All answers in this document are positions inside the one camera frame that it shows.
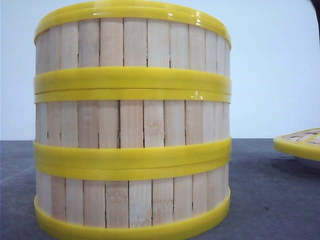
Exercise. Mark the front bamboo steamer basket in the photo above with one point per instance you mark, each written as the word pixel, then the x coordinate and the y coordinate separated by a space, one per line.
pixel 163 209

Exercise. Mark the woven bamboo steamer lid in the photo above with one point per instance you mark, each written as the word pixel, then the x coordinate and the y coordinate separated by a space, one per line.
pixel 303 144

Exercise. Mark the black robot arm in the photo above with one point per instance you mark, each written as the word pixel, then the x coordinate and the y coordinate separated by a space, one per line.
pixel 316 5

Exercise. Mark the grey table mat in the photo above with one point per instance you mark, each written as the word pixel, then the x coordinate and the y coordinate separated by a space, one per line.
pixel 273 196

